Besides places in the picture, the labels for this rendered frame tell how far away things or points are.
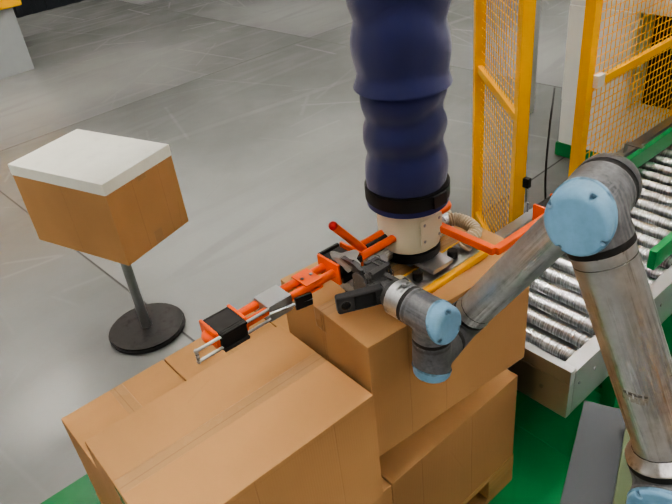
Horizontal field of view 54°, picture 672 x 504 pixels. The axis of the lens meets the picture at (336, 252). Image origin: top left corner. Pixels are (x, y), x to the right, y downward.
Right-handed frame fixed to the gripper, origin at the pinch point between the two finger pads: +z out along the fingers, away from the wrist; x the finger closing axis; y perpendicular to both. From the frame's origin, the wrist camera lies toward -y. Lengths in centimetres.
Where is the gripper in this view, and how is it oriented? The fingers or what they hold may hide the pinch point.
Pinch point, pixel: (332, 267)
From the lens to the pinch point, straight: 166.9
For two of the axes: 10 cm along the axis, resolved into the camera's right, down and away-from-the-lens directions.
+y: 7.5, -4.3, 5.1
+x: -1.0, -8.3, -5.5
